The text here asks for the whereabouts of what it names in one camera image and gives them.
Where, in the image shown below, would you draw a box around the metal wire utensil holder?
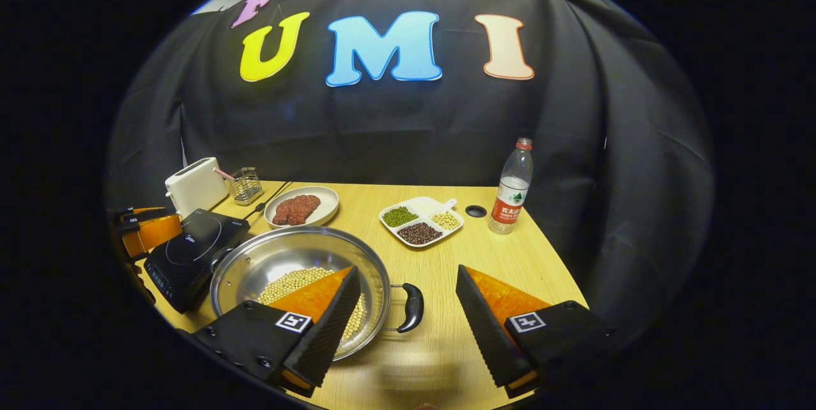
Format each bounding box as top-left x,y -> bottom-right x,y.
228,167 -> 264,206

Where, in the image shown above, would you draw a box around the black induction cooktop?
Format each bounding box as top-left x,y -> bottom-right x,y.
143,209 -> 251,314

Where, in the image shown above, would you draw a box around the white toaster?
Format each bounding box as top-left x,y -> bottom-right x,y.
164,157 -> 229,218

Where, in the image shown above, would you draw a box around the black backdrop cloth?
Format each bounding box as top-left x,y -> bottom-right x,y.
105,0 -> 713,334

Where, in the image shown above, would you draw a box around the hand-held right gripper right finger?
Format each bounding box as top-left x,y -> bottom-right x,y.
455,264 -> 616,398

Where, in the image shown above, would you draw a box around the dark red beans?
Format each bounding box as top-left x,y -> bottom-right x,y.
397,222 -> 442,245

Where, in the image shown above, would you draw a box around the raw red meat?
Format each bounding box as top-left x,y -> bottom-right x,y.
272,194 -> 321,226

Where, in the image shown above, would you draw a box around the round white plate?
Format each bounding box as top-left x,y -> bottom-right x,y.
264,186 -> 340,230

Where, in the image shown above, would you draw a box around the black power cable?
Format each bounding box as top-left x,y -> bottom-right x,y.
242,182 -> 293,221

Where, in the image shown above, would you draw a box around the green mung beans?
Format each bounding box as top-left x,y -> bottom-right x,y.
382,206 -> 419,228

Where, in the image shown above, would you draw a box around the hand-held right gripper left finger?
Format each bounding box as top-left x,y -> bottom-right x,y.
191,265 -> 362,398

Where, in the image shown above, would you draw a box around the clear plastic water bottle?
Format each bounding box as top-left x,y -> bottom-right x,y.
488,137 -> 534,235

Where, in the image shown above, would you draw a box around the stainless steel pot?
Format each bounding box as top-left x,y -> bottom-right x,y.
209,226 -> 425,362

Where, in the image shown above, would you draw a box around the soybeans in pot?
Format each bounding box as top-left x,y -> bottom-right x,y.
258,267 -> 365,342

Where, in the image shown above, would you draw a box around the white divided dish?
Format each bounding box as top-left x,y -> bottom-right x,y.
379,196 -> 465,249

